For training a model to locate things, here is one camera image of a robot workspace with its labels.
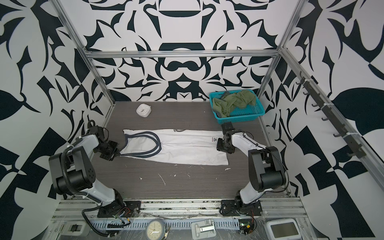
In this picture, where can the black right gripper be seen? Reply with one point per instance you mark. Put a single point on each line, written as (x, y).
(220, 148)

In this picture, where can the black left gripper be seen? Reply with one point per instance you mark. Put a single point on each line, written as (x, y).
(110, 157)

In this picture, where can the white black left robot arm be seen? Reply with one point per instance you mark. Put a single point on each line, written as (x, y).
(73, 173)

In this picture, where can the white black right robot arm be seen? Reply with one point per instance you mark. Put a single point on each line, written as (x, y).
(266, 172)

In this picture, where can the green tank top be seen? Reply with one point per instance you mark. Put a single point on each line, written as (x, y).
(227, 103)

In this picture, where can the teal plastic basket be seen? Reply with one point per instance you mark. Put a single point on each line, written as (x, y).
(249, 113)

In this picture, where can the white plastic latch device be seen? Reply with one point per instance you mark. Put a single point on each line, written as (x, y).
(203, 229)

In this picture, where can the round analog clock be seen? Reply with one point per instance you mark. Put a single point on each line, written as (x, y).
(156, 230)

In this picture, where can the white digital display device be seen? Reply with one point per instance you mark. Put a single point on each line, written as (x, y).
(283, 229)

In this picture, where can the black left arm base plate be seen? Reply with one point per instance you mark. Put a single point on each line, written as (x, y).
(126, 210)

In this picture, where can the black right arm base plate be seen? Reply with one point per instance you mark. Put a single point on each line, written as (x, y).
(230, 208)

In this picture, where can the grey switch box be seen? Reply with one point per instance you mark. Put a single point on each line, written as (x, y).
(75, 229)

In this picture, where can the aluminium cage frame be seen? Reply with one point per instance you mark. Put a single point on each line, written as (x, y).
(184, 50)

